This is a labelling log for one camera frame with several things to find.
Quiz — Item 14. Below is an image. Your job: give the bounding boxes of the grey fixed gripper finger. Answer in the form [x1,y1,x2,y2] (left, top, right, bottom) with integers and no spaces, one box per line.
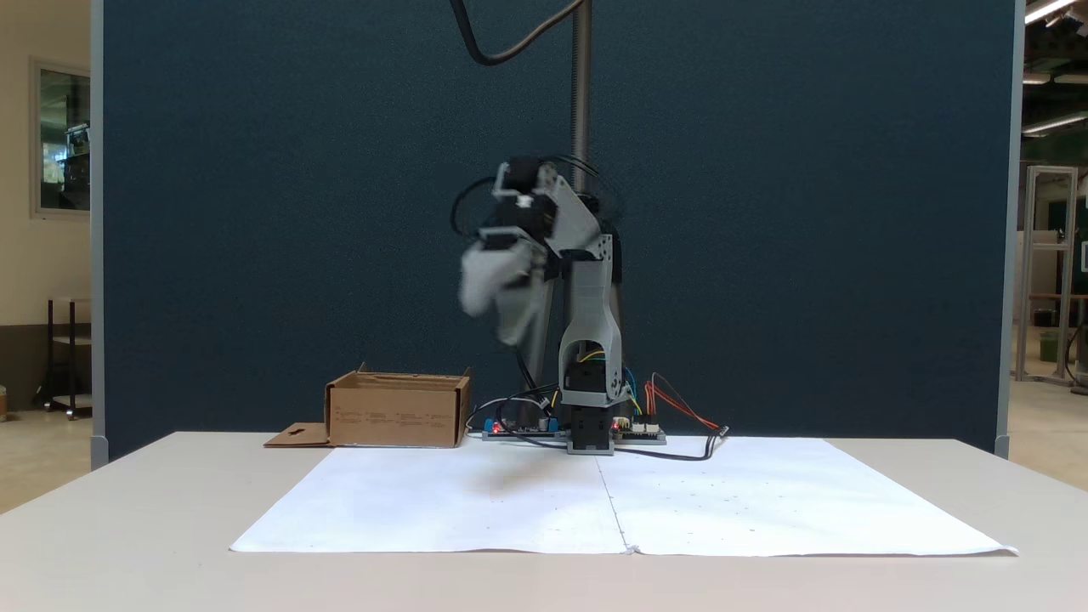
[496,253,547,348]

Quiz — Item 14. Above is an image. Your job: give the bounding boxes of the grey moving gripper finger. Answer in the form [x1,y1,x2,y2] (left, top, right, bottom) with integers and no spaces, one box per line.
[458,246,524,317]

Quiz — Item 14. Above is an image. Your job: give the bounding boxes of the circuit board with blue capacitors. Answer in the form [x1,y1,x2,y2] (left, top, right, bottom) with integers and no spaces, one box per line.
[481,415,567,443]

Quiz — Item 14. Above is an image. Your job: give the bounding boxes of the brown cardboard box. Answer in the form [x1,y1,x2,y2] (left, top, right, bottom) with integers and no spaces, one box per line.
[264,363,473,450]

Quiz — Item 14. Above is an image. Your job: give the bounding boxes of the black tripod with metal column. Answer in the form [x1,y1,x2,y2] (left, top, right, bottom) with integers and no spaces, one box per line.
[515,0,626,426]

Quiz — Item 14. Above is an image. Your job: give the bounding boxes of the circuit board with white connectors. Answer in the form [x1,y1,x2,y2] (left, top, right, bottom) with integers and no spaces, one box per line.
[614,416,668,445]

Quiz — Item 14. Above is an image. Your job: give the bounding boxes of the white paper sheet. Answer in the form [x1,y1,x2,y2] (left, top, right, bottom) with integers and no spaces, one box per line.
[229,442,632,556]
[597,436,1019,558]

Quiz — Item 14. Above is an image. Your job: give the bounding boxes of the dark blue partition panel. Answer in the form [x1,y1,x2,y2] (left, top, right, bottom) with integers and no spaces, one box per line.
[91,0,1026,467]

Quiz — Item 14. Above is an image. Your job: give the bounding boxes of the black shelf cart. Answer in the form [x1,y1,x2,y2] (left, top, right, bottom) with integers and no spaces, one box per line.
[34,297,93,421]

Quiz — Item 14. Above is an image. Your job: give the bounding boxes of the thin black servo wires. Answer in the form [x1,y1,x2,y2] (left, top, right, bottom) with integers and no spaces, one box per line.
[449,155,604,426]

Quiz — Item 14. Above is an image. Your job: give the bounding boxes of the thick black hanging cable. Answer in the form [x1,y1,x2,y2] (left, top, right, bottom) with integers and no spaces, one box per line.
[449,0,589,67]

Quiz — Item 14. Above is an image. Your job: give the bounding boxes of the framed wall window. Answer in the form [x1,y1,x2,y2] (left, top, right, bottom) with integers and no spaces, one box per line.
[31,58,93,220]

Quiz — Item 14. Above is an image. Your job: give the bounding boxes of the aluminium profile frame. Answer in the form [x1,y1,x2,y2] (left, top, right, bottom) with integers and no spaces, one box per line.
[1015,166,1080,385]

